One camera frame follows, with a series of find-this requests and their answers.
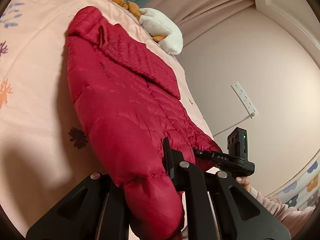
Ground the red down puffer jacket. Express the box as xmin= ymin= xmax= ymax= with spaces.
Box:
xmin=66 ymin=7 xmax=220 ymax=239

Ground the white wall power strip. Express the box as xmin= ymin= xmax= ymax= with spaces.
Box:
xmin=231 ymin=82 xmax=258 ymax=119

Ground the pink fuzzy sleeve forearm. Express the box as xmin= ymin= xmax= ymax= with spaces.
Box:
xmin=249 ymin=187 xmax=315 ymax=238

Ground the person's right hand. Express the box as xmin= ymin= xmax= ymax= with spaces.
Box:
xmin=236 ymin=177 xmax=251 ymax=192

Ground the beige pink curtain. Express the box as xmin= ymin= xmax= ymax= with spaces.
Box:
xmin=140 ymin=0 xmax=255 ymax=46

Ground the floral print fabric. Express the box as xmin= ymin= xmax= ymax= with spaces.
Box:
xmin=269 ymin=152 xmax=319 ymax=211

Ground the pink deer print duvet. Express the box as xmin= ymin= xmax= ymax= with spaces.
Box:
xmin=1 ymin=0 xmax=211 ymax=235

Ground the white goose plush toy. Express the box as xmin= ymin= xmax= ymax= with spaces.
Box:
xmin=111 ymin=0 xmax=183 ymax=55

